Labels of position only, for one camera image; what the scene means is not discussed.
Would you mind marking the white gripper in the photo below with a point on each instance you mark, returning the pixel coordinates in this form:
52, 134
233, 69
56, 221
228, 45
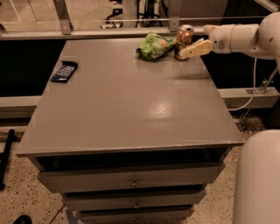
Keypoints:
220, 38

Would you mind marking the orange soda can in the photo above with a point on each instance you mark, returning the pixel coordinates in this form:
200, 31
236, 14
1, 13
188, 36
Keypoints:
184, 39

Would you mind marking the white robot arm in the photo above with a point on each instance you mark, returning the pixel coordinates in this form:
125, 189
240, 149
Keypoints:
257, 178

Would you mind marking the green rice chip bag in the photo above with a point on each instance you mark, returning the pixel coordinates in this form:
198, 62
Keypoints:
153, 46

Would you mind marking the grey drawer cabinet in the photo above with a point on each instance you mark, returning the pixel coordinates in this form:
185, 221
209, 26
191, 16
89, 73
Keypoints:
119, 110

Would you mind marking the metal railing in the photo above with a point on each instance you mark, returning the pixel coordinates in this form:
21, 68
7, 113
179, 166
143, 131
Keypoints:
81, 19

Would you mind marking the dark blue snack bar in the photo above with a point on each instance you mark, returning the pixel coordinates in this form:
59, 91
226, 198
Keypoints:
66, 71

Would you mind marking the top drawer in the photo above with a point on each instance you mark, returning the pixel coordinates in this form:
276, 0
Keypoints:
130, 177

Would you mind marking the drawer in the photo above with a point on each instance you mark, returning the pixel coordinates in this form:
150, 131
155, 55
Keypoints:
134, 200
130, 177
135, 215

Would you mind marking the bottom drawer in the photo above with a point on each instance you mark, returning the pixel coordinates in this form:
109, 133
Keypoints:
135, 215

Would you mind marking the middle drawer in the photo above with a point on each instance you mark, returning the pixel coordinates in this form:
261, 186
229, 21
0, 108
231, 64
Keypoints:
134, 200

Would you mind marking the black metal stand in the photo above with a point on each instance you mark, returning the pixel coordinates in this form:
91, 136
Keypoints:
4, 156

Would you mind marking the black shoe tip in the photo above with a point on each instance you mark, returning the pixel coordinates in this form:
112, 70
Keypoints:
23, 219

